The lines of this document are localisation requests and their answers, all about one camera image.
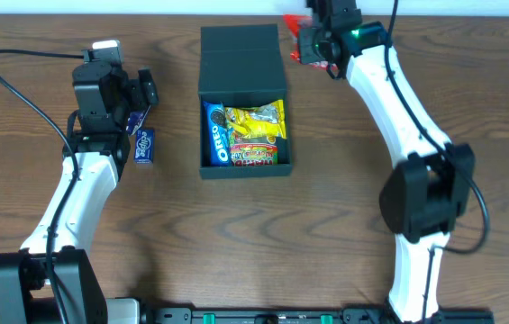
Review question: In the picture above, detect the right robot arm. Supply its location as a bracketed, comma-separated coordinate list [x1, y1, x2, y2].
[297, 0, 475, 323]

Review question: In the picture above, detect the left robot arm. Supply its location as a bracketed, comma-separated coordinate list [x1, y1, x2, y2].
[0, 59, 159, 323]

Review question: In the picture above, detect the red Hacks candy bag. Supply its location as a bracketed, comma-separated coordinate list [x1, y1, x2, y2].
[283, 14, 341, 75]

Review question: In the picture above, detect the green Haribo gummy bag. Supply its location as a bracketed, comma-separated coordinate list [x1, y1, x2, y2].
[231, 143, 277, 167]

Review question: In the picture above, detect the blue Eclipse mint pack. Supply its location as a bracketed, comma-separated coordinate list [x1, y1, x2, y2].
[133, 129, 155, 164]

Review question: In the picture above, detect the dark blue snack bar wrapper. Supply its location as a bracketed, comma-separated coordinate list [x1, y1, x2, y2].
[126, 105, 151, 136]

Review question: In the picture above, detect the black box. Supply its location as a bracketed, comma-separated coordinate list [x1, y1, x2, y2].
[198, 24, 293, 179]

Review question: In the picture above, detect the blue Oreo cookie pack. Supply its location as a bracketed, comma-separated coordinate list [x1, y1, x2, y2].
[203, 102, 231, 167]

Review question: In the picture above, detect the yellow Hacks candy bag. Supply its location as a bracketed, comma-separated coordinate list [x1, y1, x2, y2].
[225, 100, 287, 143]

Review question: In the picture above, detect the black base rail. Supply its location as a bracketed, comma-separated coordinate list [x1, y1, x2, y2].
[145, 307, 496, 324]

